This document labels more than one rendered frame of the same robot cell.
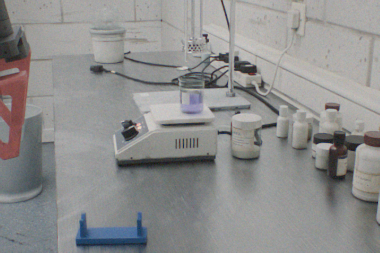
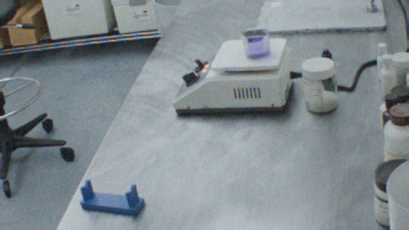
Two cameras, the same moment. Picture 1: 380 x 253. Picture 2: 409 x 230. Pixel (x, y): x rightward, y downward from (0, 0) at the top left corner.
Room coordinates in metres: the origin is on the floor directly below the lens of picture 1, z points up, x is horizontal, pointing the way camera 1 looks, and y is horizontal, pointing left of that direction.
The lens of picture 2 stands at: (-0.08, -0.49, 1.37)
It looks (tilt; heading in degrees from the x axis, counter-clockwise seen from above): 27 degrees down; 28
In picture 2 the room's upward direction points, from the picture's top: 10 degrees counter-clockwise
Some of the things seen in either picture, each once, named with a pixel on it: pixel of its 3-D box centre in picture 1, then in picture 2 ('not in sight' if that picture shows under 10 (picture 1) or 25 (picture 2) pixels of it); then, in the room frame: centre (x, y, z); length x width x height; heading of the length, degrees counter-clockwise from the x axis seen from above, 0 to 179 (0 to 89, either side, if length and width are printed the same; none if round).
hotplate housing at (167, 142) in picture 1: (168, 134); (239, 77); (1.07, 0.04, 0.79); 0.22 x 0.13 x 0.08; 99
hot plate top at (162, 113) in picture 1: (181, 112); (250, 54); (1.07, 0.01, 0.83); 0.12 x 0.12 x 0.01; 9
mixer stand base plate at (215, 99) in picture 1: (189, 99); (322, 14); (1.48, -0.01, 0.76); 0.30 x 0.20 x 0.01; 103
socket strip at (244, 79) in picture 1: (233, 68); not in sight; (1.85, -0.16, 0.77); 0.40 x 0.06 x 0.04; 13
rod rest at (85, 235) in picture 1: (111, 227); (110, 195); (0.70, 0.11, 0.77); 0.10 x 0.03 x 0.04; 92
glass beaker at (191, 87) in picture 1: (191, 94); (256, 36); (1.06, -0.01, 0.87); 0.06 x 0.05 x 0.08; 178
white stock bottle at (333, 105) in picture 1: (331, 123); not in sight; (1.13, -0.31, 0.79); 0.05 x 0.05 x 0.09
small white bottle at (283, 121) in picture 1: (283, 121); (383, 61); (1.17, -0.22, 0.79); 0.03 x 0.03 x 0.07
